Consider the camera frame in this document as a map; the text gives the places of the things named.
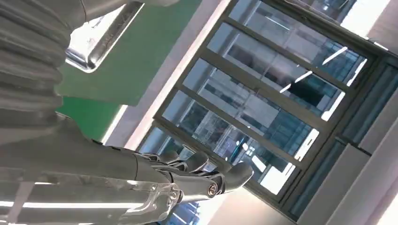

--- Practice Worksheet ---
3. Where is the large dark-framed window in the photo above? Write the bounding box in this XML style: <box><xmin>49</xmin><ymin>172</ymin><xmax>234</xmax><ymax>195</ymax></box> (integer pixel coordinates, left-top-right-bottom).
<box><xmin>137</xmin><ymin>0</ymin><xmax>398</xmax><ymax>218</ymax></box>

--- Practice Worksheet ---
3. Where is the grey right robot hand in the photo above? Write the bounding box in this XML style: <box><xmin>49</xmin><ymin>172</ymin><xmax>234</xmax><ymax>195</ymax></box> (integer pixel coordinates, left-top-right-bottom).
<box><xmin>0</xmin><ymin>0</ymin><xmax>254</xmax><ymax>225</ymax></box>

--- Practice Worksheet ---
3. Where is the steel scale tray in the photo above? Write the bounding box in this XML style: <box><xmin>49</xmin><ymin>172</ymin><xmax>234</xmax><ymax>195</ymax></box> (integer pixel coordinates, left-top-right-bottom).
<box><xmin>64</xmin><ymin>1</ymin><xmax>145</xmax><ymax>74</ymax></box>

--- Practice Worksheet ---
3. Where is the silver conveyor frame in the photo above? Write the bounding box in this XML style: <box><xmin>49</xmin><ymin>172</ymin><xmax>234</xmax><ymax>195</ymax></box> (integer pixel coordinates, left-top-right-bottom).
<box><xmin>100</xmin><ymin>105</ymin><xmax>129</xmax><ymax>145</ymax></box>

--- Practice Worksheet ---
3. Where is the bright green conveyor belt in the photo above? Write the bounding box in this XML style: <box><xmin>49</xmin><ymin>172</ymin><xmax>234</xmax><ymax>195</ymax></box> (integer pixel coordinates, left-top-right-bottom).
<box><xmin>56</xmin><ymin>96</ymin><xmax>122</xmax><ymax>141</ymax></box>

